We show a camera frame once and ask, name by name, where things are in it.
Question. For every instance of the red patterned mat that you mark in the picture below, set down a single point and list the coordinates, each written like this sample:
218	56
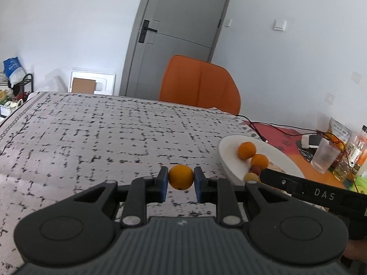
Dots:
282	137

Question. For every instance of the green round object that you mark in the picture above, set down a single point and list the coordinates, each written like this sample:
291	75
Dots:
359	184

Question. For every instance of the white plate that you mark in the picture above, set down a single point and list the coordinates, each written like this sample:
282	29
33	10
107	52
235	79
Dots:
229	154

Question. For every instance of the clear plastic cup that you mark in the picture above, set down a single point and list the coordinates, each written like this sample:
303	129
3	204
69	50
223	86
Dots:
324	156

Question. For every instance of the grey door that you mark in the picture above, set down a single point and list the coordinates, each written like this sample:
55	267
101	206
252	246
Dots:
177	20

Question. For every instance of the black metal rack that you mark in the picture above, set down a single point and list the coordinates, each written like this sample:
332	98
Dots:
28	77

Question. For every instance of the blue white plastic bag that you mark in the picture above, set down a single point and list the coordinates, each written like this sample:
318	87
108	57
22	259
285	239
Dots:
11	67

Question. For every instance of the person's right hand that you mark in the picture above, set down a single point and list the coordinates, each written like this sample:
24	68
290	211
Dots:
358	250

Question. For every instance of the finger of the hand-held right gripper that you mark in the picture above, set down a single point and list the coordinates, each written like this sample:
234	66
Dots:
281	181

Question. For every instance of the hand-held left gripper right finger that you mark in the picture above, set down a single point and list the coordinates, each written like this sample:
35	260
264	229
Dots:
197	184

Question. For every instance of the dark red round fruit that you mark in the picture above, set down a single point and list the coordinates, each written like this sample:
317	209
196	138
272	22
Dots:
255	169

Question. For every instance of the small white wall switch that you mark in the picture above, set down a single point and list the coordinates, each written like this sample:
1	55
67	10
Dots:
228	22

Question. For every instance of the white bag of books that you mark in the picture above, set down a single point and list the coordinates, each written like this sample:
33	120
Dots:
8	108

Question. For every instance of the small orange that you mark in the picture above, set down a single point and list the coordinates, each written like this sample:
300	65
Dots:
181	177
247	150
259	161

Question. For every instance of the printed snack bag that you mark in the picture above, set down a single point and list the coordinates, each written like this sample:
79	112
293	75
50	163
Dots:
339	129

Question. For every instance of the clear bottle orange cap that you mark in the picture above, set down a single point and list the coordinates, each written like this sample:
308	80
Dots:
358	146

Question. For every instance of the white power adapter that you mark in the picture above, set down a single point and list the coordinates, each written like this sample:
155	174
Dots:
305	141

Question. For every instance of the translucent plastic wrap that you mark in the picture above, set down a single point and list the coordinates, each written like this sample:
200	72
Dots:
57	78

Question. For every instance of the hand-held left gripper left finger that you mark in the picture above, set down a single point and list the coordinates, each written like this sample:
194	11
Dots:
164	184

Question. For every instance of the brown cardboard piece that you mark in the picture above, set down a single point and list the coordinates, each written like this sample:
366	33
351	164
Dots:
83	85

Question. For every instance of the orange chair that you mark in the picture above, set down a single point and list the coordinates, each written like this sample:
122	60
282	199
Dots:
197	83

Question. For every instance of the yellow round fruit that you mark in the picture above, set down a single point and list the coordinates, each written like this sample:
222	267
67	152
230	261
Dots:
250	177

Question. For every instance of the white foam board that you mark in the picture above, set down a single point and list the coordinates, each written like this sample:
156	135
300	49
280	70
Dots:
107	77

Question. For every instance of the white black patterned tablecloth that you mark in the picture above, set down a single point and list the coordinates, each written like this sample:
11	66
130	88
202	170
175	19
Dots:
100	137

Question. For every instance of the white wall socket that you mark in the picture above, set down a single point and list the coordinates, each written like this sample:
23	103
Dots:
356	77
329	98

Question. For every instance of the large white wall switch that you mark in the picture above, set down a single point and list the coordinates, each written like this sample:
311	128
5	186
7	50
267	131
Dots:
279	25

